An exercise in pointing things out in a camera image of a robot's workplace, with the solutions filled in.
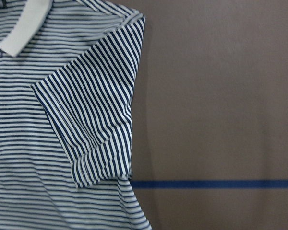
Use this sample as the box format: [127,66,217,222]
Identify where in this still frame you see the blue white striped polo shirt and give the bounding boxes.
[0,0,151,230]

